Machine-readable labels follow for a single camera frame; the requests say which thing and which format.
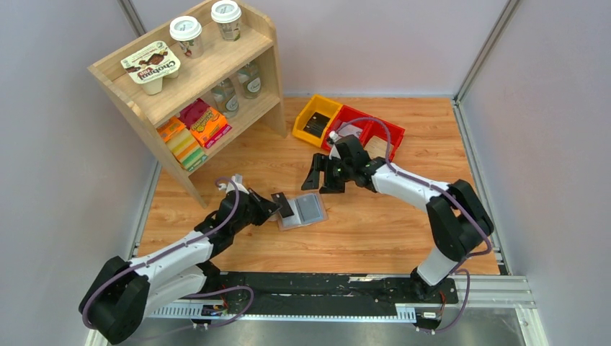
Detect colourful sponge stack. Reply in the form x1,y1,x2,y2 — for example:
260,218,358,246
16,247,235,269
156,117,207,172

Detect tan cards in bin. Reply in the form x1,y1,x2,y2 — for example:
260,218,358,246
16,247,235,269
364,136,388,159

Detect glass jar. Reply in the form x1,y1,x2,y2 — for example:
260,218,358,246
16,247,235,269
211,78,239,119
237,61,262,99

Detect Chobani yogurt cup pack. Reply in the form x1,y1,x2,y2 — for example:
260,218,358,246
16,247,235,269
121,40,181,95

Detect left paper coffee cup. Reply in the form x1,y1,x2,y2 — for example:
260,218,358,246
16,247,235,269
169,16,204,58

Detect white cards in bin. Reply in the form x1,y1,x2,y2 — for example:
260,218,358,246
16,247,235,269
336,122,363,138

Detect black cards in bin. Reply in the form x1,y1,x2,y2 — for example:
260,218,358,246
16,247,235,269
303,112,330,138

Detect right glass jar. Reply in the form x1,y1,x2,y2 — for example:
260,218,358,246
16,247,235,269
237,61,262,99

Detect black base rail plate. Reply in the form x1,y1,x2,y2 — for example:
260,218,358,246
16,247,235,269
203,272,458,316

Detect magenta snack box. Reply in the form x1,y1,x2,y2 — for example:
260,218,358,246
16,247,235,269
179,98,232,147

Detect red plastic bin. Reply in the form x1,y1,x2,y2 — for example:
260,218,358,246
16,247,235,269
366,119,405,161
321,105,374,152

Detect orange snack box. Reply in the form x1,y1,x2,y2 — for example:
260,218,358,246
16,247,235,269
189,107,230,148

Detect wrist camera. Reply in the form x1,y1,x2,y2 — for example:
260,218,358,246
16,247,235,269
327,131,342,159
215,174,249,194

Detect black credit card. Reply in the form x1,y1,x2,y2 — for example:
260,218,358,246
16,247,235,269
272,192,295,218

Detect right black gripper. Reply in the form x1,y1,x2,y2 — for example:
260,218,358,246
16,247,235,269
301,153,354,195

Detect wooden shelf unit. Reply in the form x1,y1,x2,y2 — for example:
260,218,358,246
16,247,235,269
89,1,287,206

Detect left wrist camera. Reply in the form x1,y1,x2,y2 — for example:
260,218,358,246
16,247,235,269
215,174,249,194

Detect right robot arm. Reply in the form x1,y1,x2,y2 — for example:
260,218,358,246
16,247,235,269
301,136,494,302

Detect right paper coffee cup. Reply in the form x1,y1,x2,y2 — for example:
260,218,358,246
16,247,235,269
210,0,242,42

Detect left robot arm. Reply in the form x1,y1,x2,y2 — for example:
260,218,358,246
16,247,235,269
79,185,281,345

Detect dark grey credit card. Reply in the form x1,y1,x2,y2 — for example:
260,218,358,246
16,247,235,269
295,193,324,224

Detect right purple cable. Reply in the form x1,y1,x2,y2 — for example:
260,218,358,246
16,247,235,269
329,117,494,334

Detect beige card holder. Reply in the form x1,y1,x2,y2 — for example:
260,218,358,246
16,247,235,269
272,192,328,231

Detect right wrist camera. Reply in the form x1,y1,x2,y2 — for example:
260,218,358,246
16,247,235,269
327,131,342,159

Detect paper coffee cup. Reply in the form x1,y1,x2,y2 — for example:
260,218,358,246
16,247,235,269
210,0,242,42
169,16,204,58

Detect right red plastic bin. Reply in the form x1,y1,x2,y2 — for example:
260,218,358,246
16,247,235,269
366,119,405,161

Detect yellow plastic bin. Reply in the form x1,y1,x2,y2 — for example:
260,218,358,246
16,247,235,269
292,94,343,148

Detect left glass jar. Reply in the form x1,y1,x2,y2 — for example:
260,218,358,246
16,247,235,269
211,78,239,119

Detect middle red plastic bin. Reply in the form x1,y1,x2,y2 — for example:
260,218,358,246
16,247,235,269
321,105,374,152

